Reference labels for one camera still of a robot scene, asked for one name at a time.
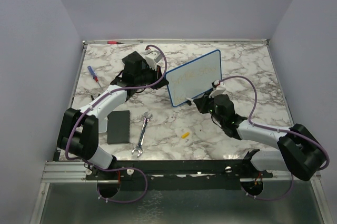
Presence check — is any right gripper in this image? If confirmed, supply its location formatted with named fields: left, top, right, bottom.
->
left=195, top=90, right=225, bottom=124

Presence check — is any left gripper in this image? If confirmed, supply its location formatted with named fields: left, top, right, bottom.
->
left=136, top=63, right=169, bottom=90

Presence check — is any blue framed whiteboard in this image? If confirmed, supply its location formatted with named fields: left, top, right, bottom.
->
left=165, top=50, right=222, bottom=107

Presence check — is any yellow marker cap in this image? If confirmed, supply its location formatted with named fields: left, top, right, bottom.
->
left=181, top=132, right=190, bottom=139

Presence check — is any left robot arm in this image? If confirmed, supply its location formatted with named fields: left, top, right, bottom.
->
left=57, top=52, right=168, bottom=179

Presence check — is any blue red screwdriver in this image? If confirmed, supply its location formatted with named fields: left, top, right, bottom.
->
left=87, top=65, right=102, bottom=88

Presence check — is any black rectangular box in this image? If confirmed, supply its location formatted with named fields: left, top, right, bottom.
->
left=107, top=110, right=130, bottom=145

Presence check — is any small white container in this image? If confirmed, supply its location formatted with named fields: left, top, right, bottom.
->
left=98, top=117, right=108, bottom=133

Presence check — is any silver open-end wrench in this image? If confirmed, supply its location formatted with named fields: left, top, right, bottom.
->
left=132, top=112, right=152, bottom=158

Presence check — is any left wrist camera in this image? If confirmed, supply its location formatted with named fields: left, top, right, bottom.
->
left=145, top=51, right=162, bottom=70

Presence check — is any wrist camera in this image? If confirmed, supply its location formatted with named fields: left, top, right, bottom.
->
left=145, top=51, right=162, bottom=70
left=209, top=80, right=226, bottom=98

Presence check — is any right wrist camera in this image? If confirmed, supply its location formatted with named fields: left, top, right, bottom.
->
left=209, top=80, right=226, bottom=98

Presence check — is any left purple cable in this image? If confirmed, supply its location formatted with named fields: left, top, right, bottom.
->
left=65, top=44, right=168, bottom=205

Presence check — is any purple cable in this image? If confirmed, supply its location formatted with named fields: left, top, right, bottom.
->
left=65, top=44, right=168, bottom=205
left=220, top=75, right=331, bottom=201

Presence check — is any red marker on rail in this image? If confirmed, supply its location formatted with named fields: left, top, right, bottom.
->
left=107, top=41, right=123, bottom=45

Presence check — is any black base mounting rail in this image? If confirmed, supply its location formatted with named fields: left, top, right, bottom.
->
left=85, top=158, right=272, bottom=191

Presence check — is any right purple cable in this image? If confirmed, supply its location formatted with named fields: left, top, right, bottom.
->
left=220, top=75, right=331, bottom=201

